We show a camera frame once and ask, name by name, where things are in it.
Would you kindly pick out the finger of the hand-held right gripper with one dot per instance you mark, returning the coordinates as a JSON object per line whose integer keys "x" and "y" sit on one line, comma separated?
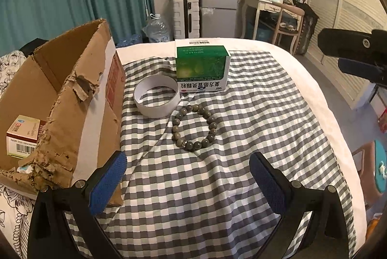
{"x": 341, "y": 41}
{"x": 359, "y": 68}

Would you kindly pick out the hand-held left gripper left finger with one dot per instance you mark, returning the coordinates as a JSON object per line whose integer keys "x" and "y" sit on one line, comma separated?
{"x": 108, "y": 186}

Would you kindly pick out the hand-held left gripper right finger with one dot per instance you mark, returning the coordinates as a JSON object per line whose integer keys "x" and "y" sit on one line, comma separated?
{"x": 269, "y": 183}

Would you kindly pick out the torn brown cardboard box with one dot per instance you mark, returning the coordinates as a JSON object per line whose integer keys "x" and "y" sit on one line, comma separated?
{"x": 87, "y": 113}

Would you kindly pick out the red and white medicine box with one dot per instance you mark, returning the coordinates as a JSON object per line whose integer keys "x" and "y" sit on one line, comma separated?
{"x": 24, "y": 132}

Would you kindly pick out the dark cloth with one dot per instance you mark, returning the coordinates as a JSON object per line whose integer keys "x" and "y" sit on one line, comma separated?
{"x": 308, "y": 26}

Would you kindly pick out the white louvered wardrobe doors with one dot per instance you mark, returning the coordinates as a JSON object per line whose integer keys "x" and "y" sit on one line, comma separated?
{"x": 347, "y": 4}

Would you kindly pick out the grey checkered cloth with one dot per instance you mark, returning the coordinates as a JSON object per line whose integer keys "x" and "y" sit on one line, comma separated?
{"x": 272, "y": 126}

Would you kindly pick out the wooden chair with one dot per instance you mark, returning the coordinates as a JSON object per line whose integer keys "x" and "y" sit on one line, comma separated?
{"x": 290, "y": 9}

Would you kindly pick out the cream vanity table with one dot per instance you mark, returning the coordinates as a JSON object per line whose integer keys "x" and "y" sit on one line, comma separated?
{"x": 257, "y": 1}

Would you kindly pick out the teal round item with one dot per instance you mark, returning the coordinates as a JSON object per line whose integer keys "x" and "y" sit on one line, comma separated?
{"x": 381, "y": 162}

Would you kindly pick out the silver refrigerator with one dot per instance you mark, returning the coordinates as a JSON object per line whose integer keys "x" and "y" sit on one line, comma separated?
{"x": 219, "y": 20}

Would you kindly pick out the green medicine box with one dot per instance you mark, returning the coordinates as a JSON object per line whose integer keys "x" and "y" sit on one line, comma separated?
{"x": 199, "y": 68}

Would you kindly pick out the pack of water bottles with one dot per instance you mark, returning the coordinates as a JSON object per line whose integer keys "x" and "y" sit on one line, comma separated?
{"x": 130, "y": 41}

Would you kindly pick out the white suitcase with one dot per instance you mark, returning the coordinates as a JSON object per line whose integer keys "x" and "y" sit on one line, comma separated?
{"x": 184, "y": 20}

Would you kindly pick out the large water jug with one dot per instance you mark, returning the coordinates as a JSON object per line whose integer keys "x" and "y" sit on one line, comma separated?
{"x": 157, "y": 30}

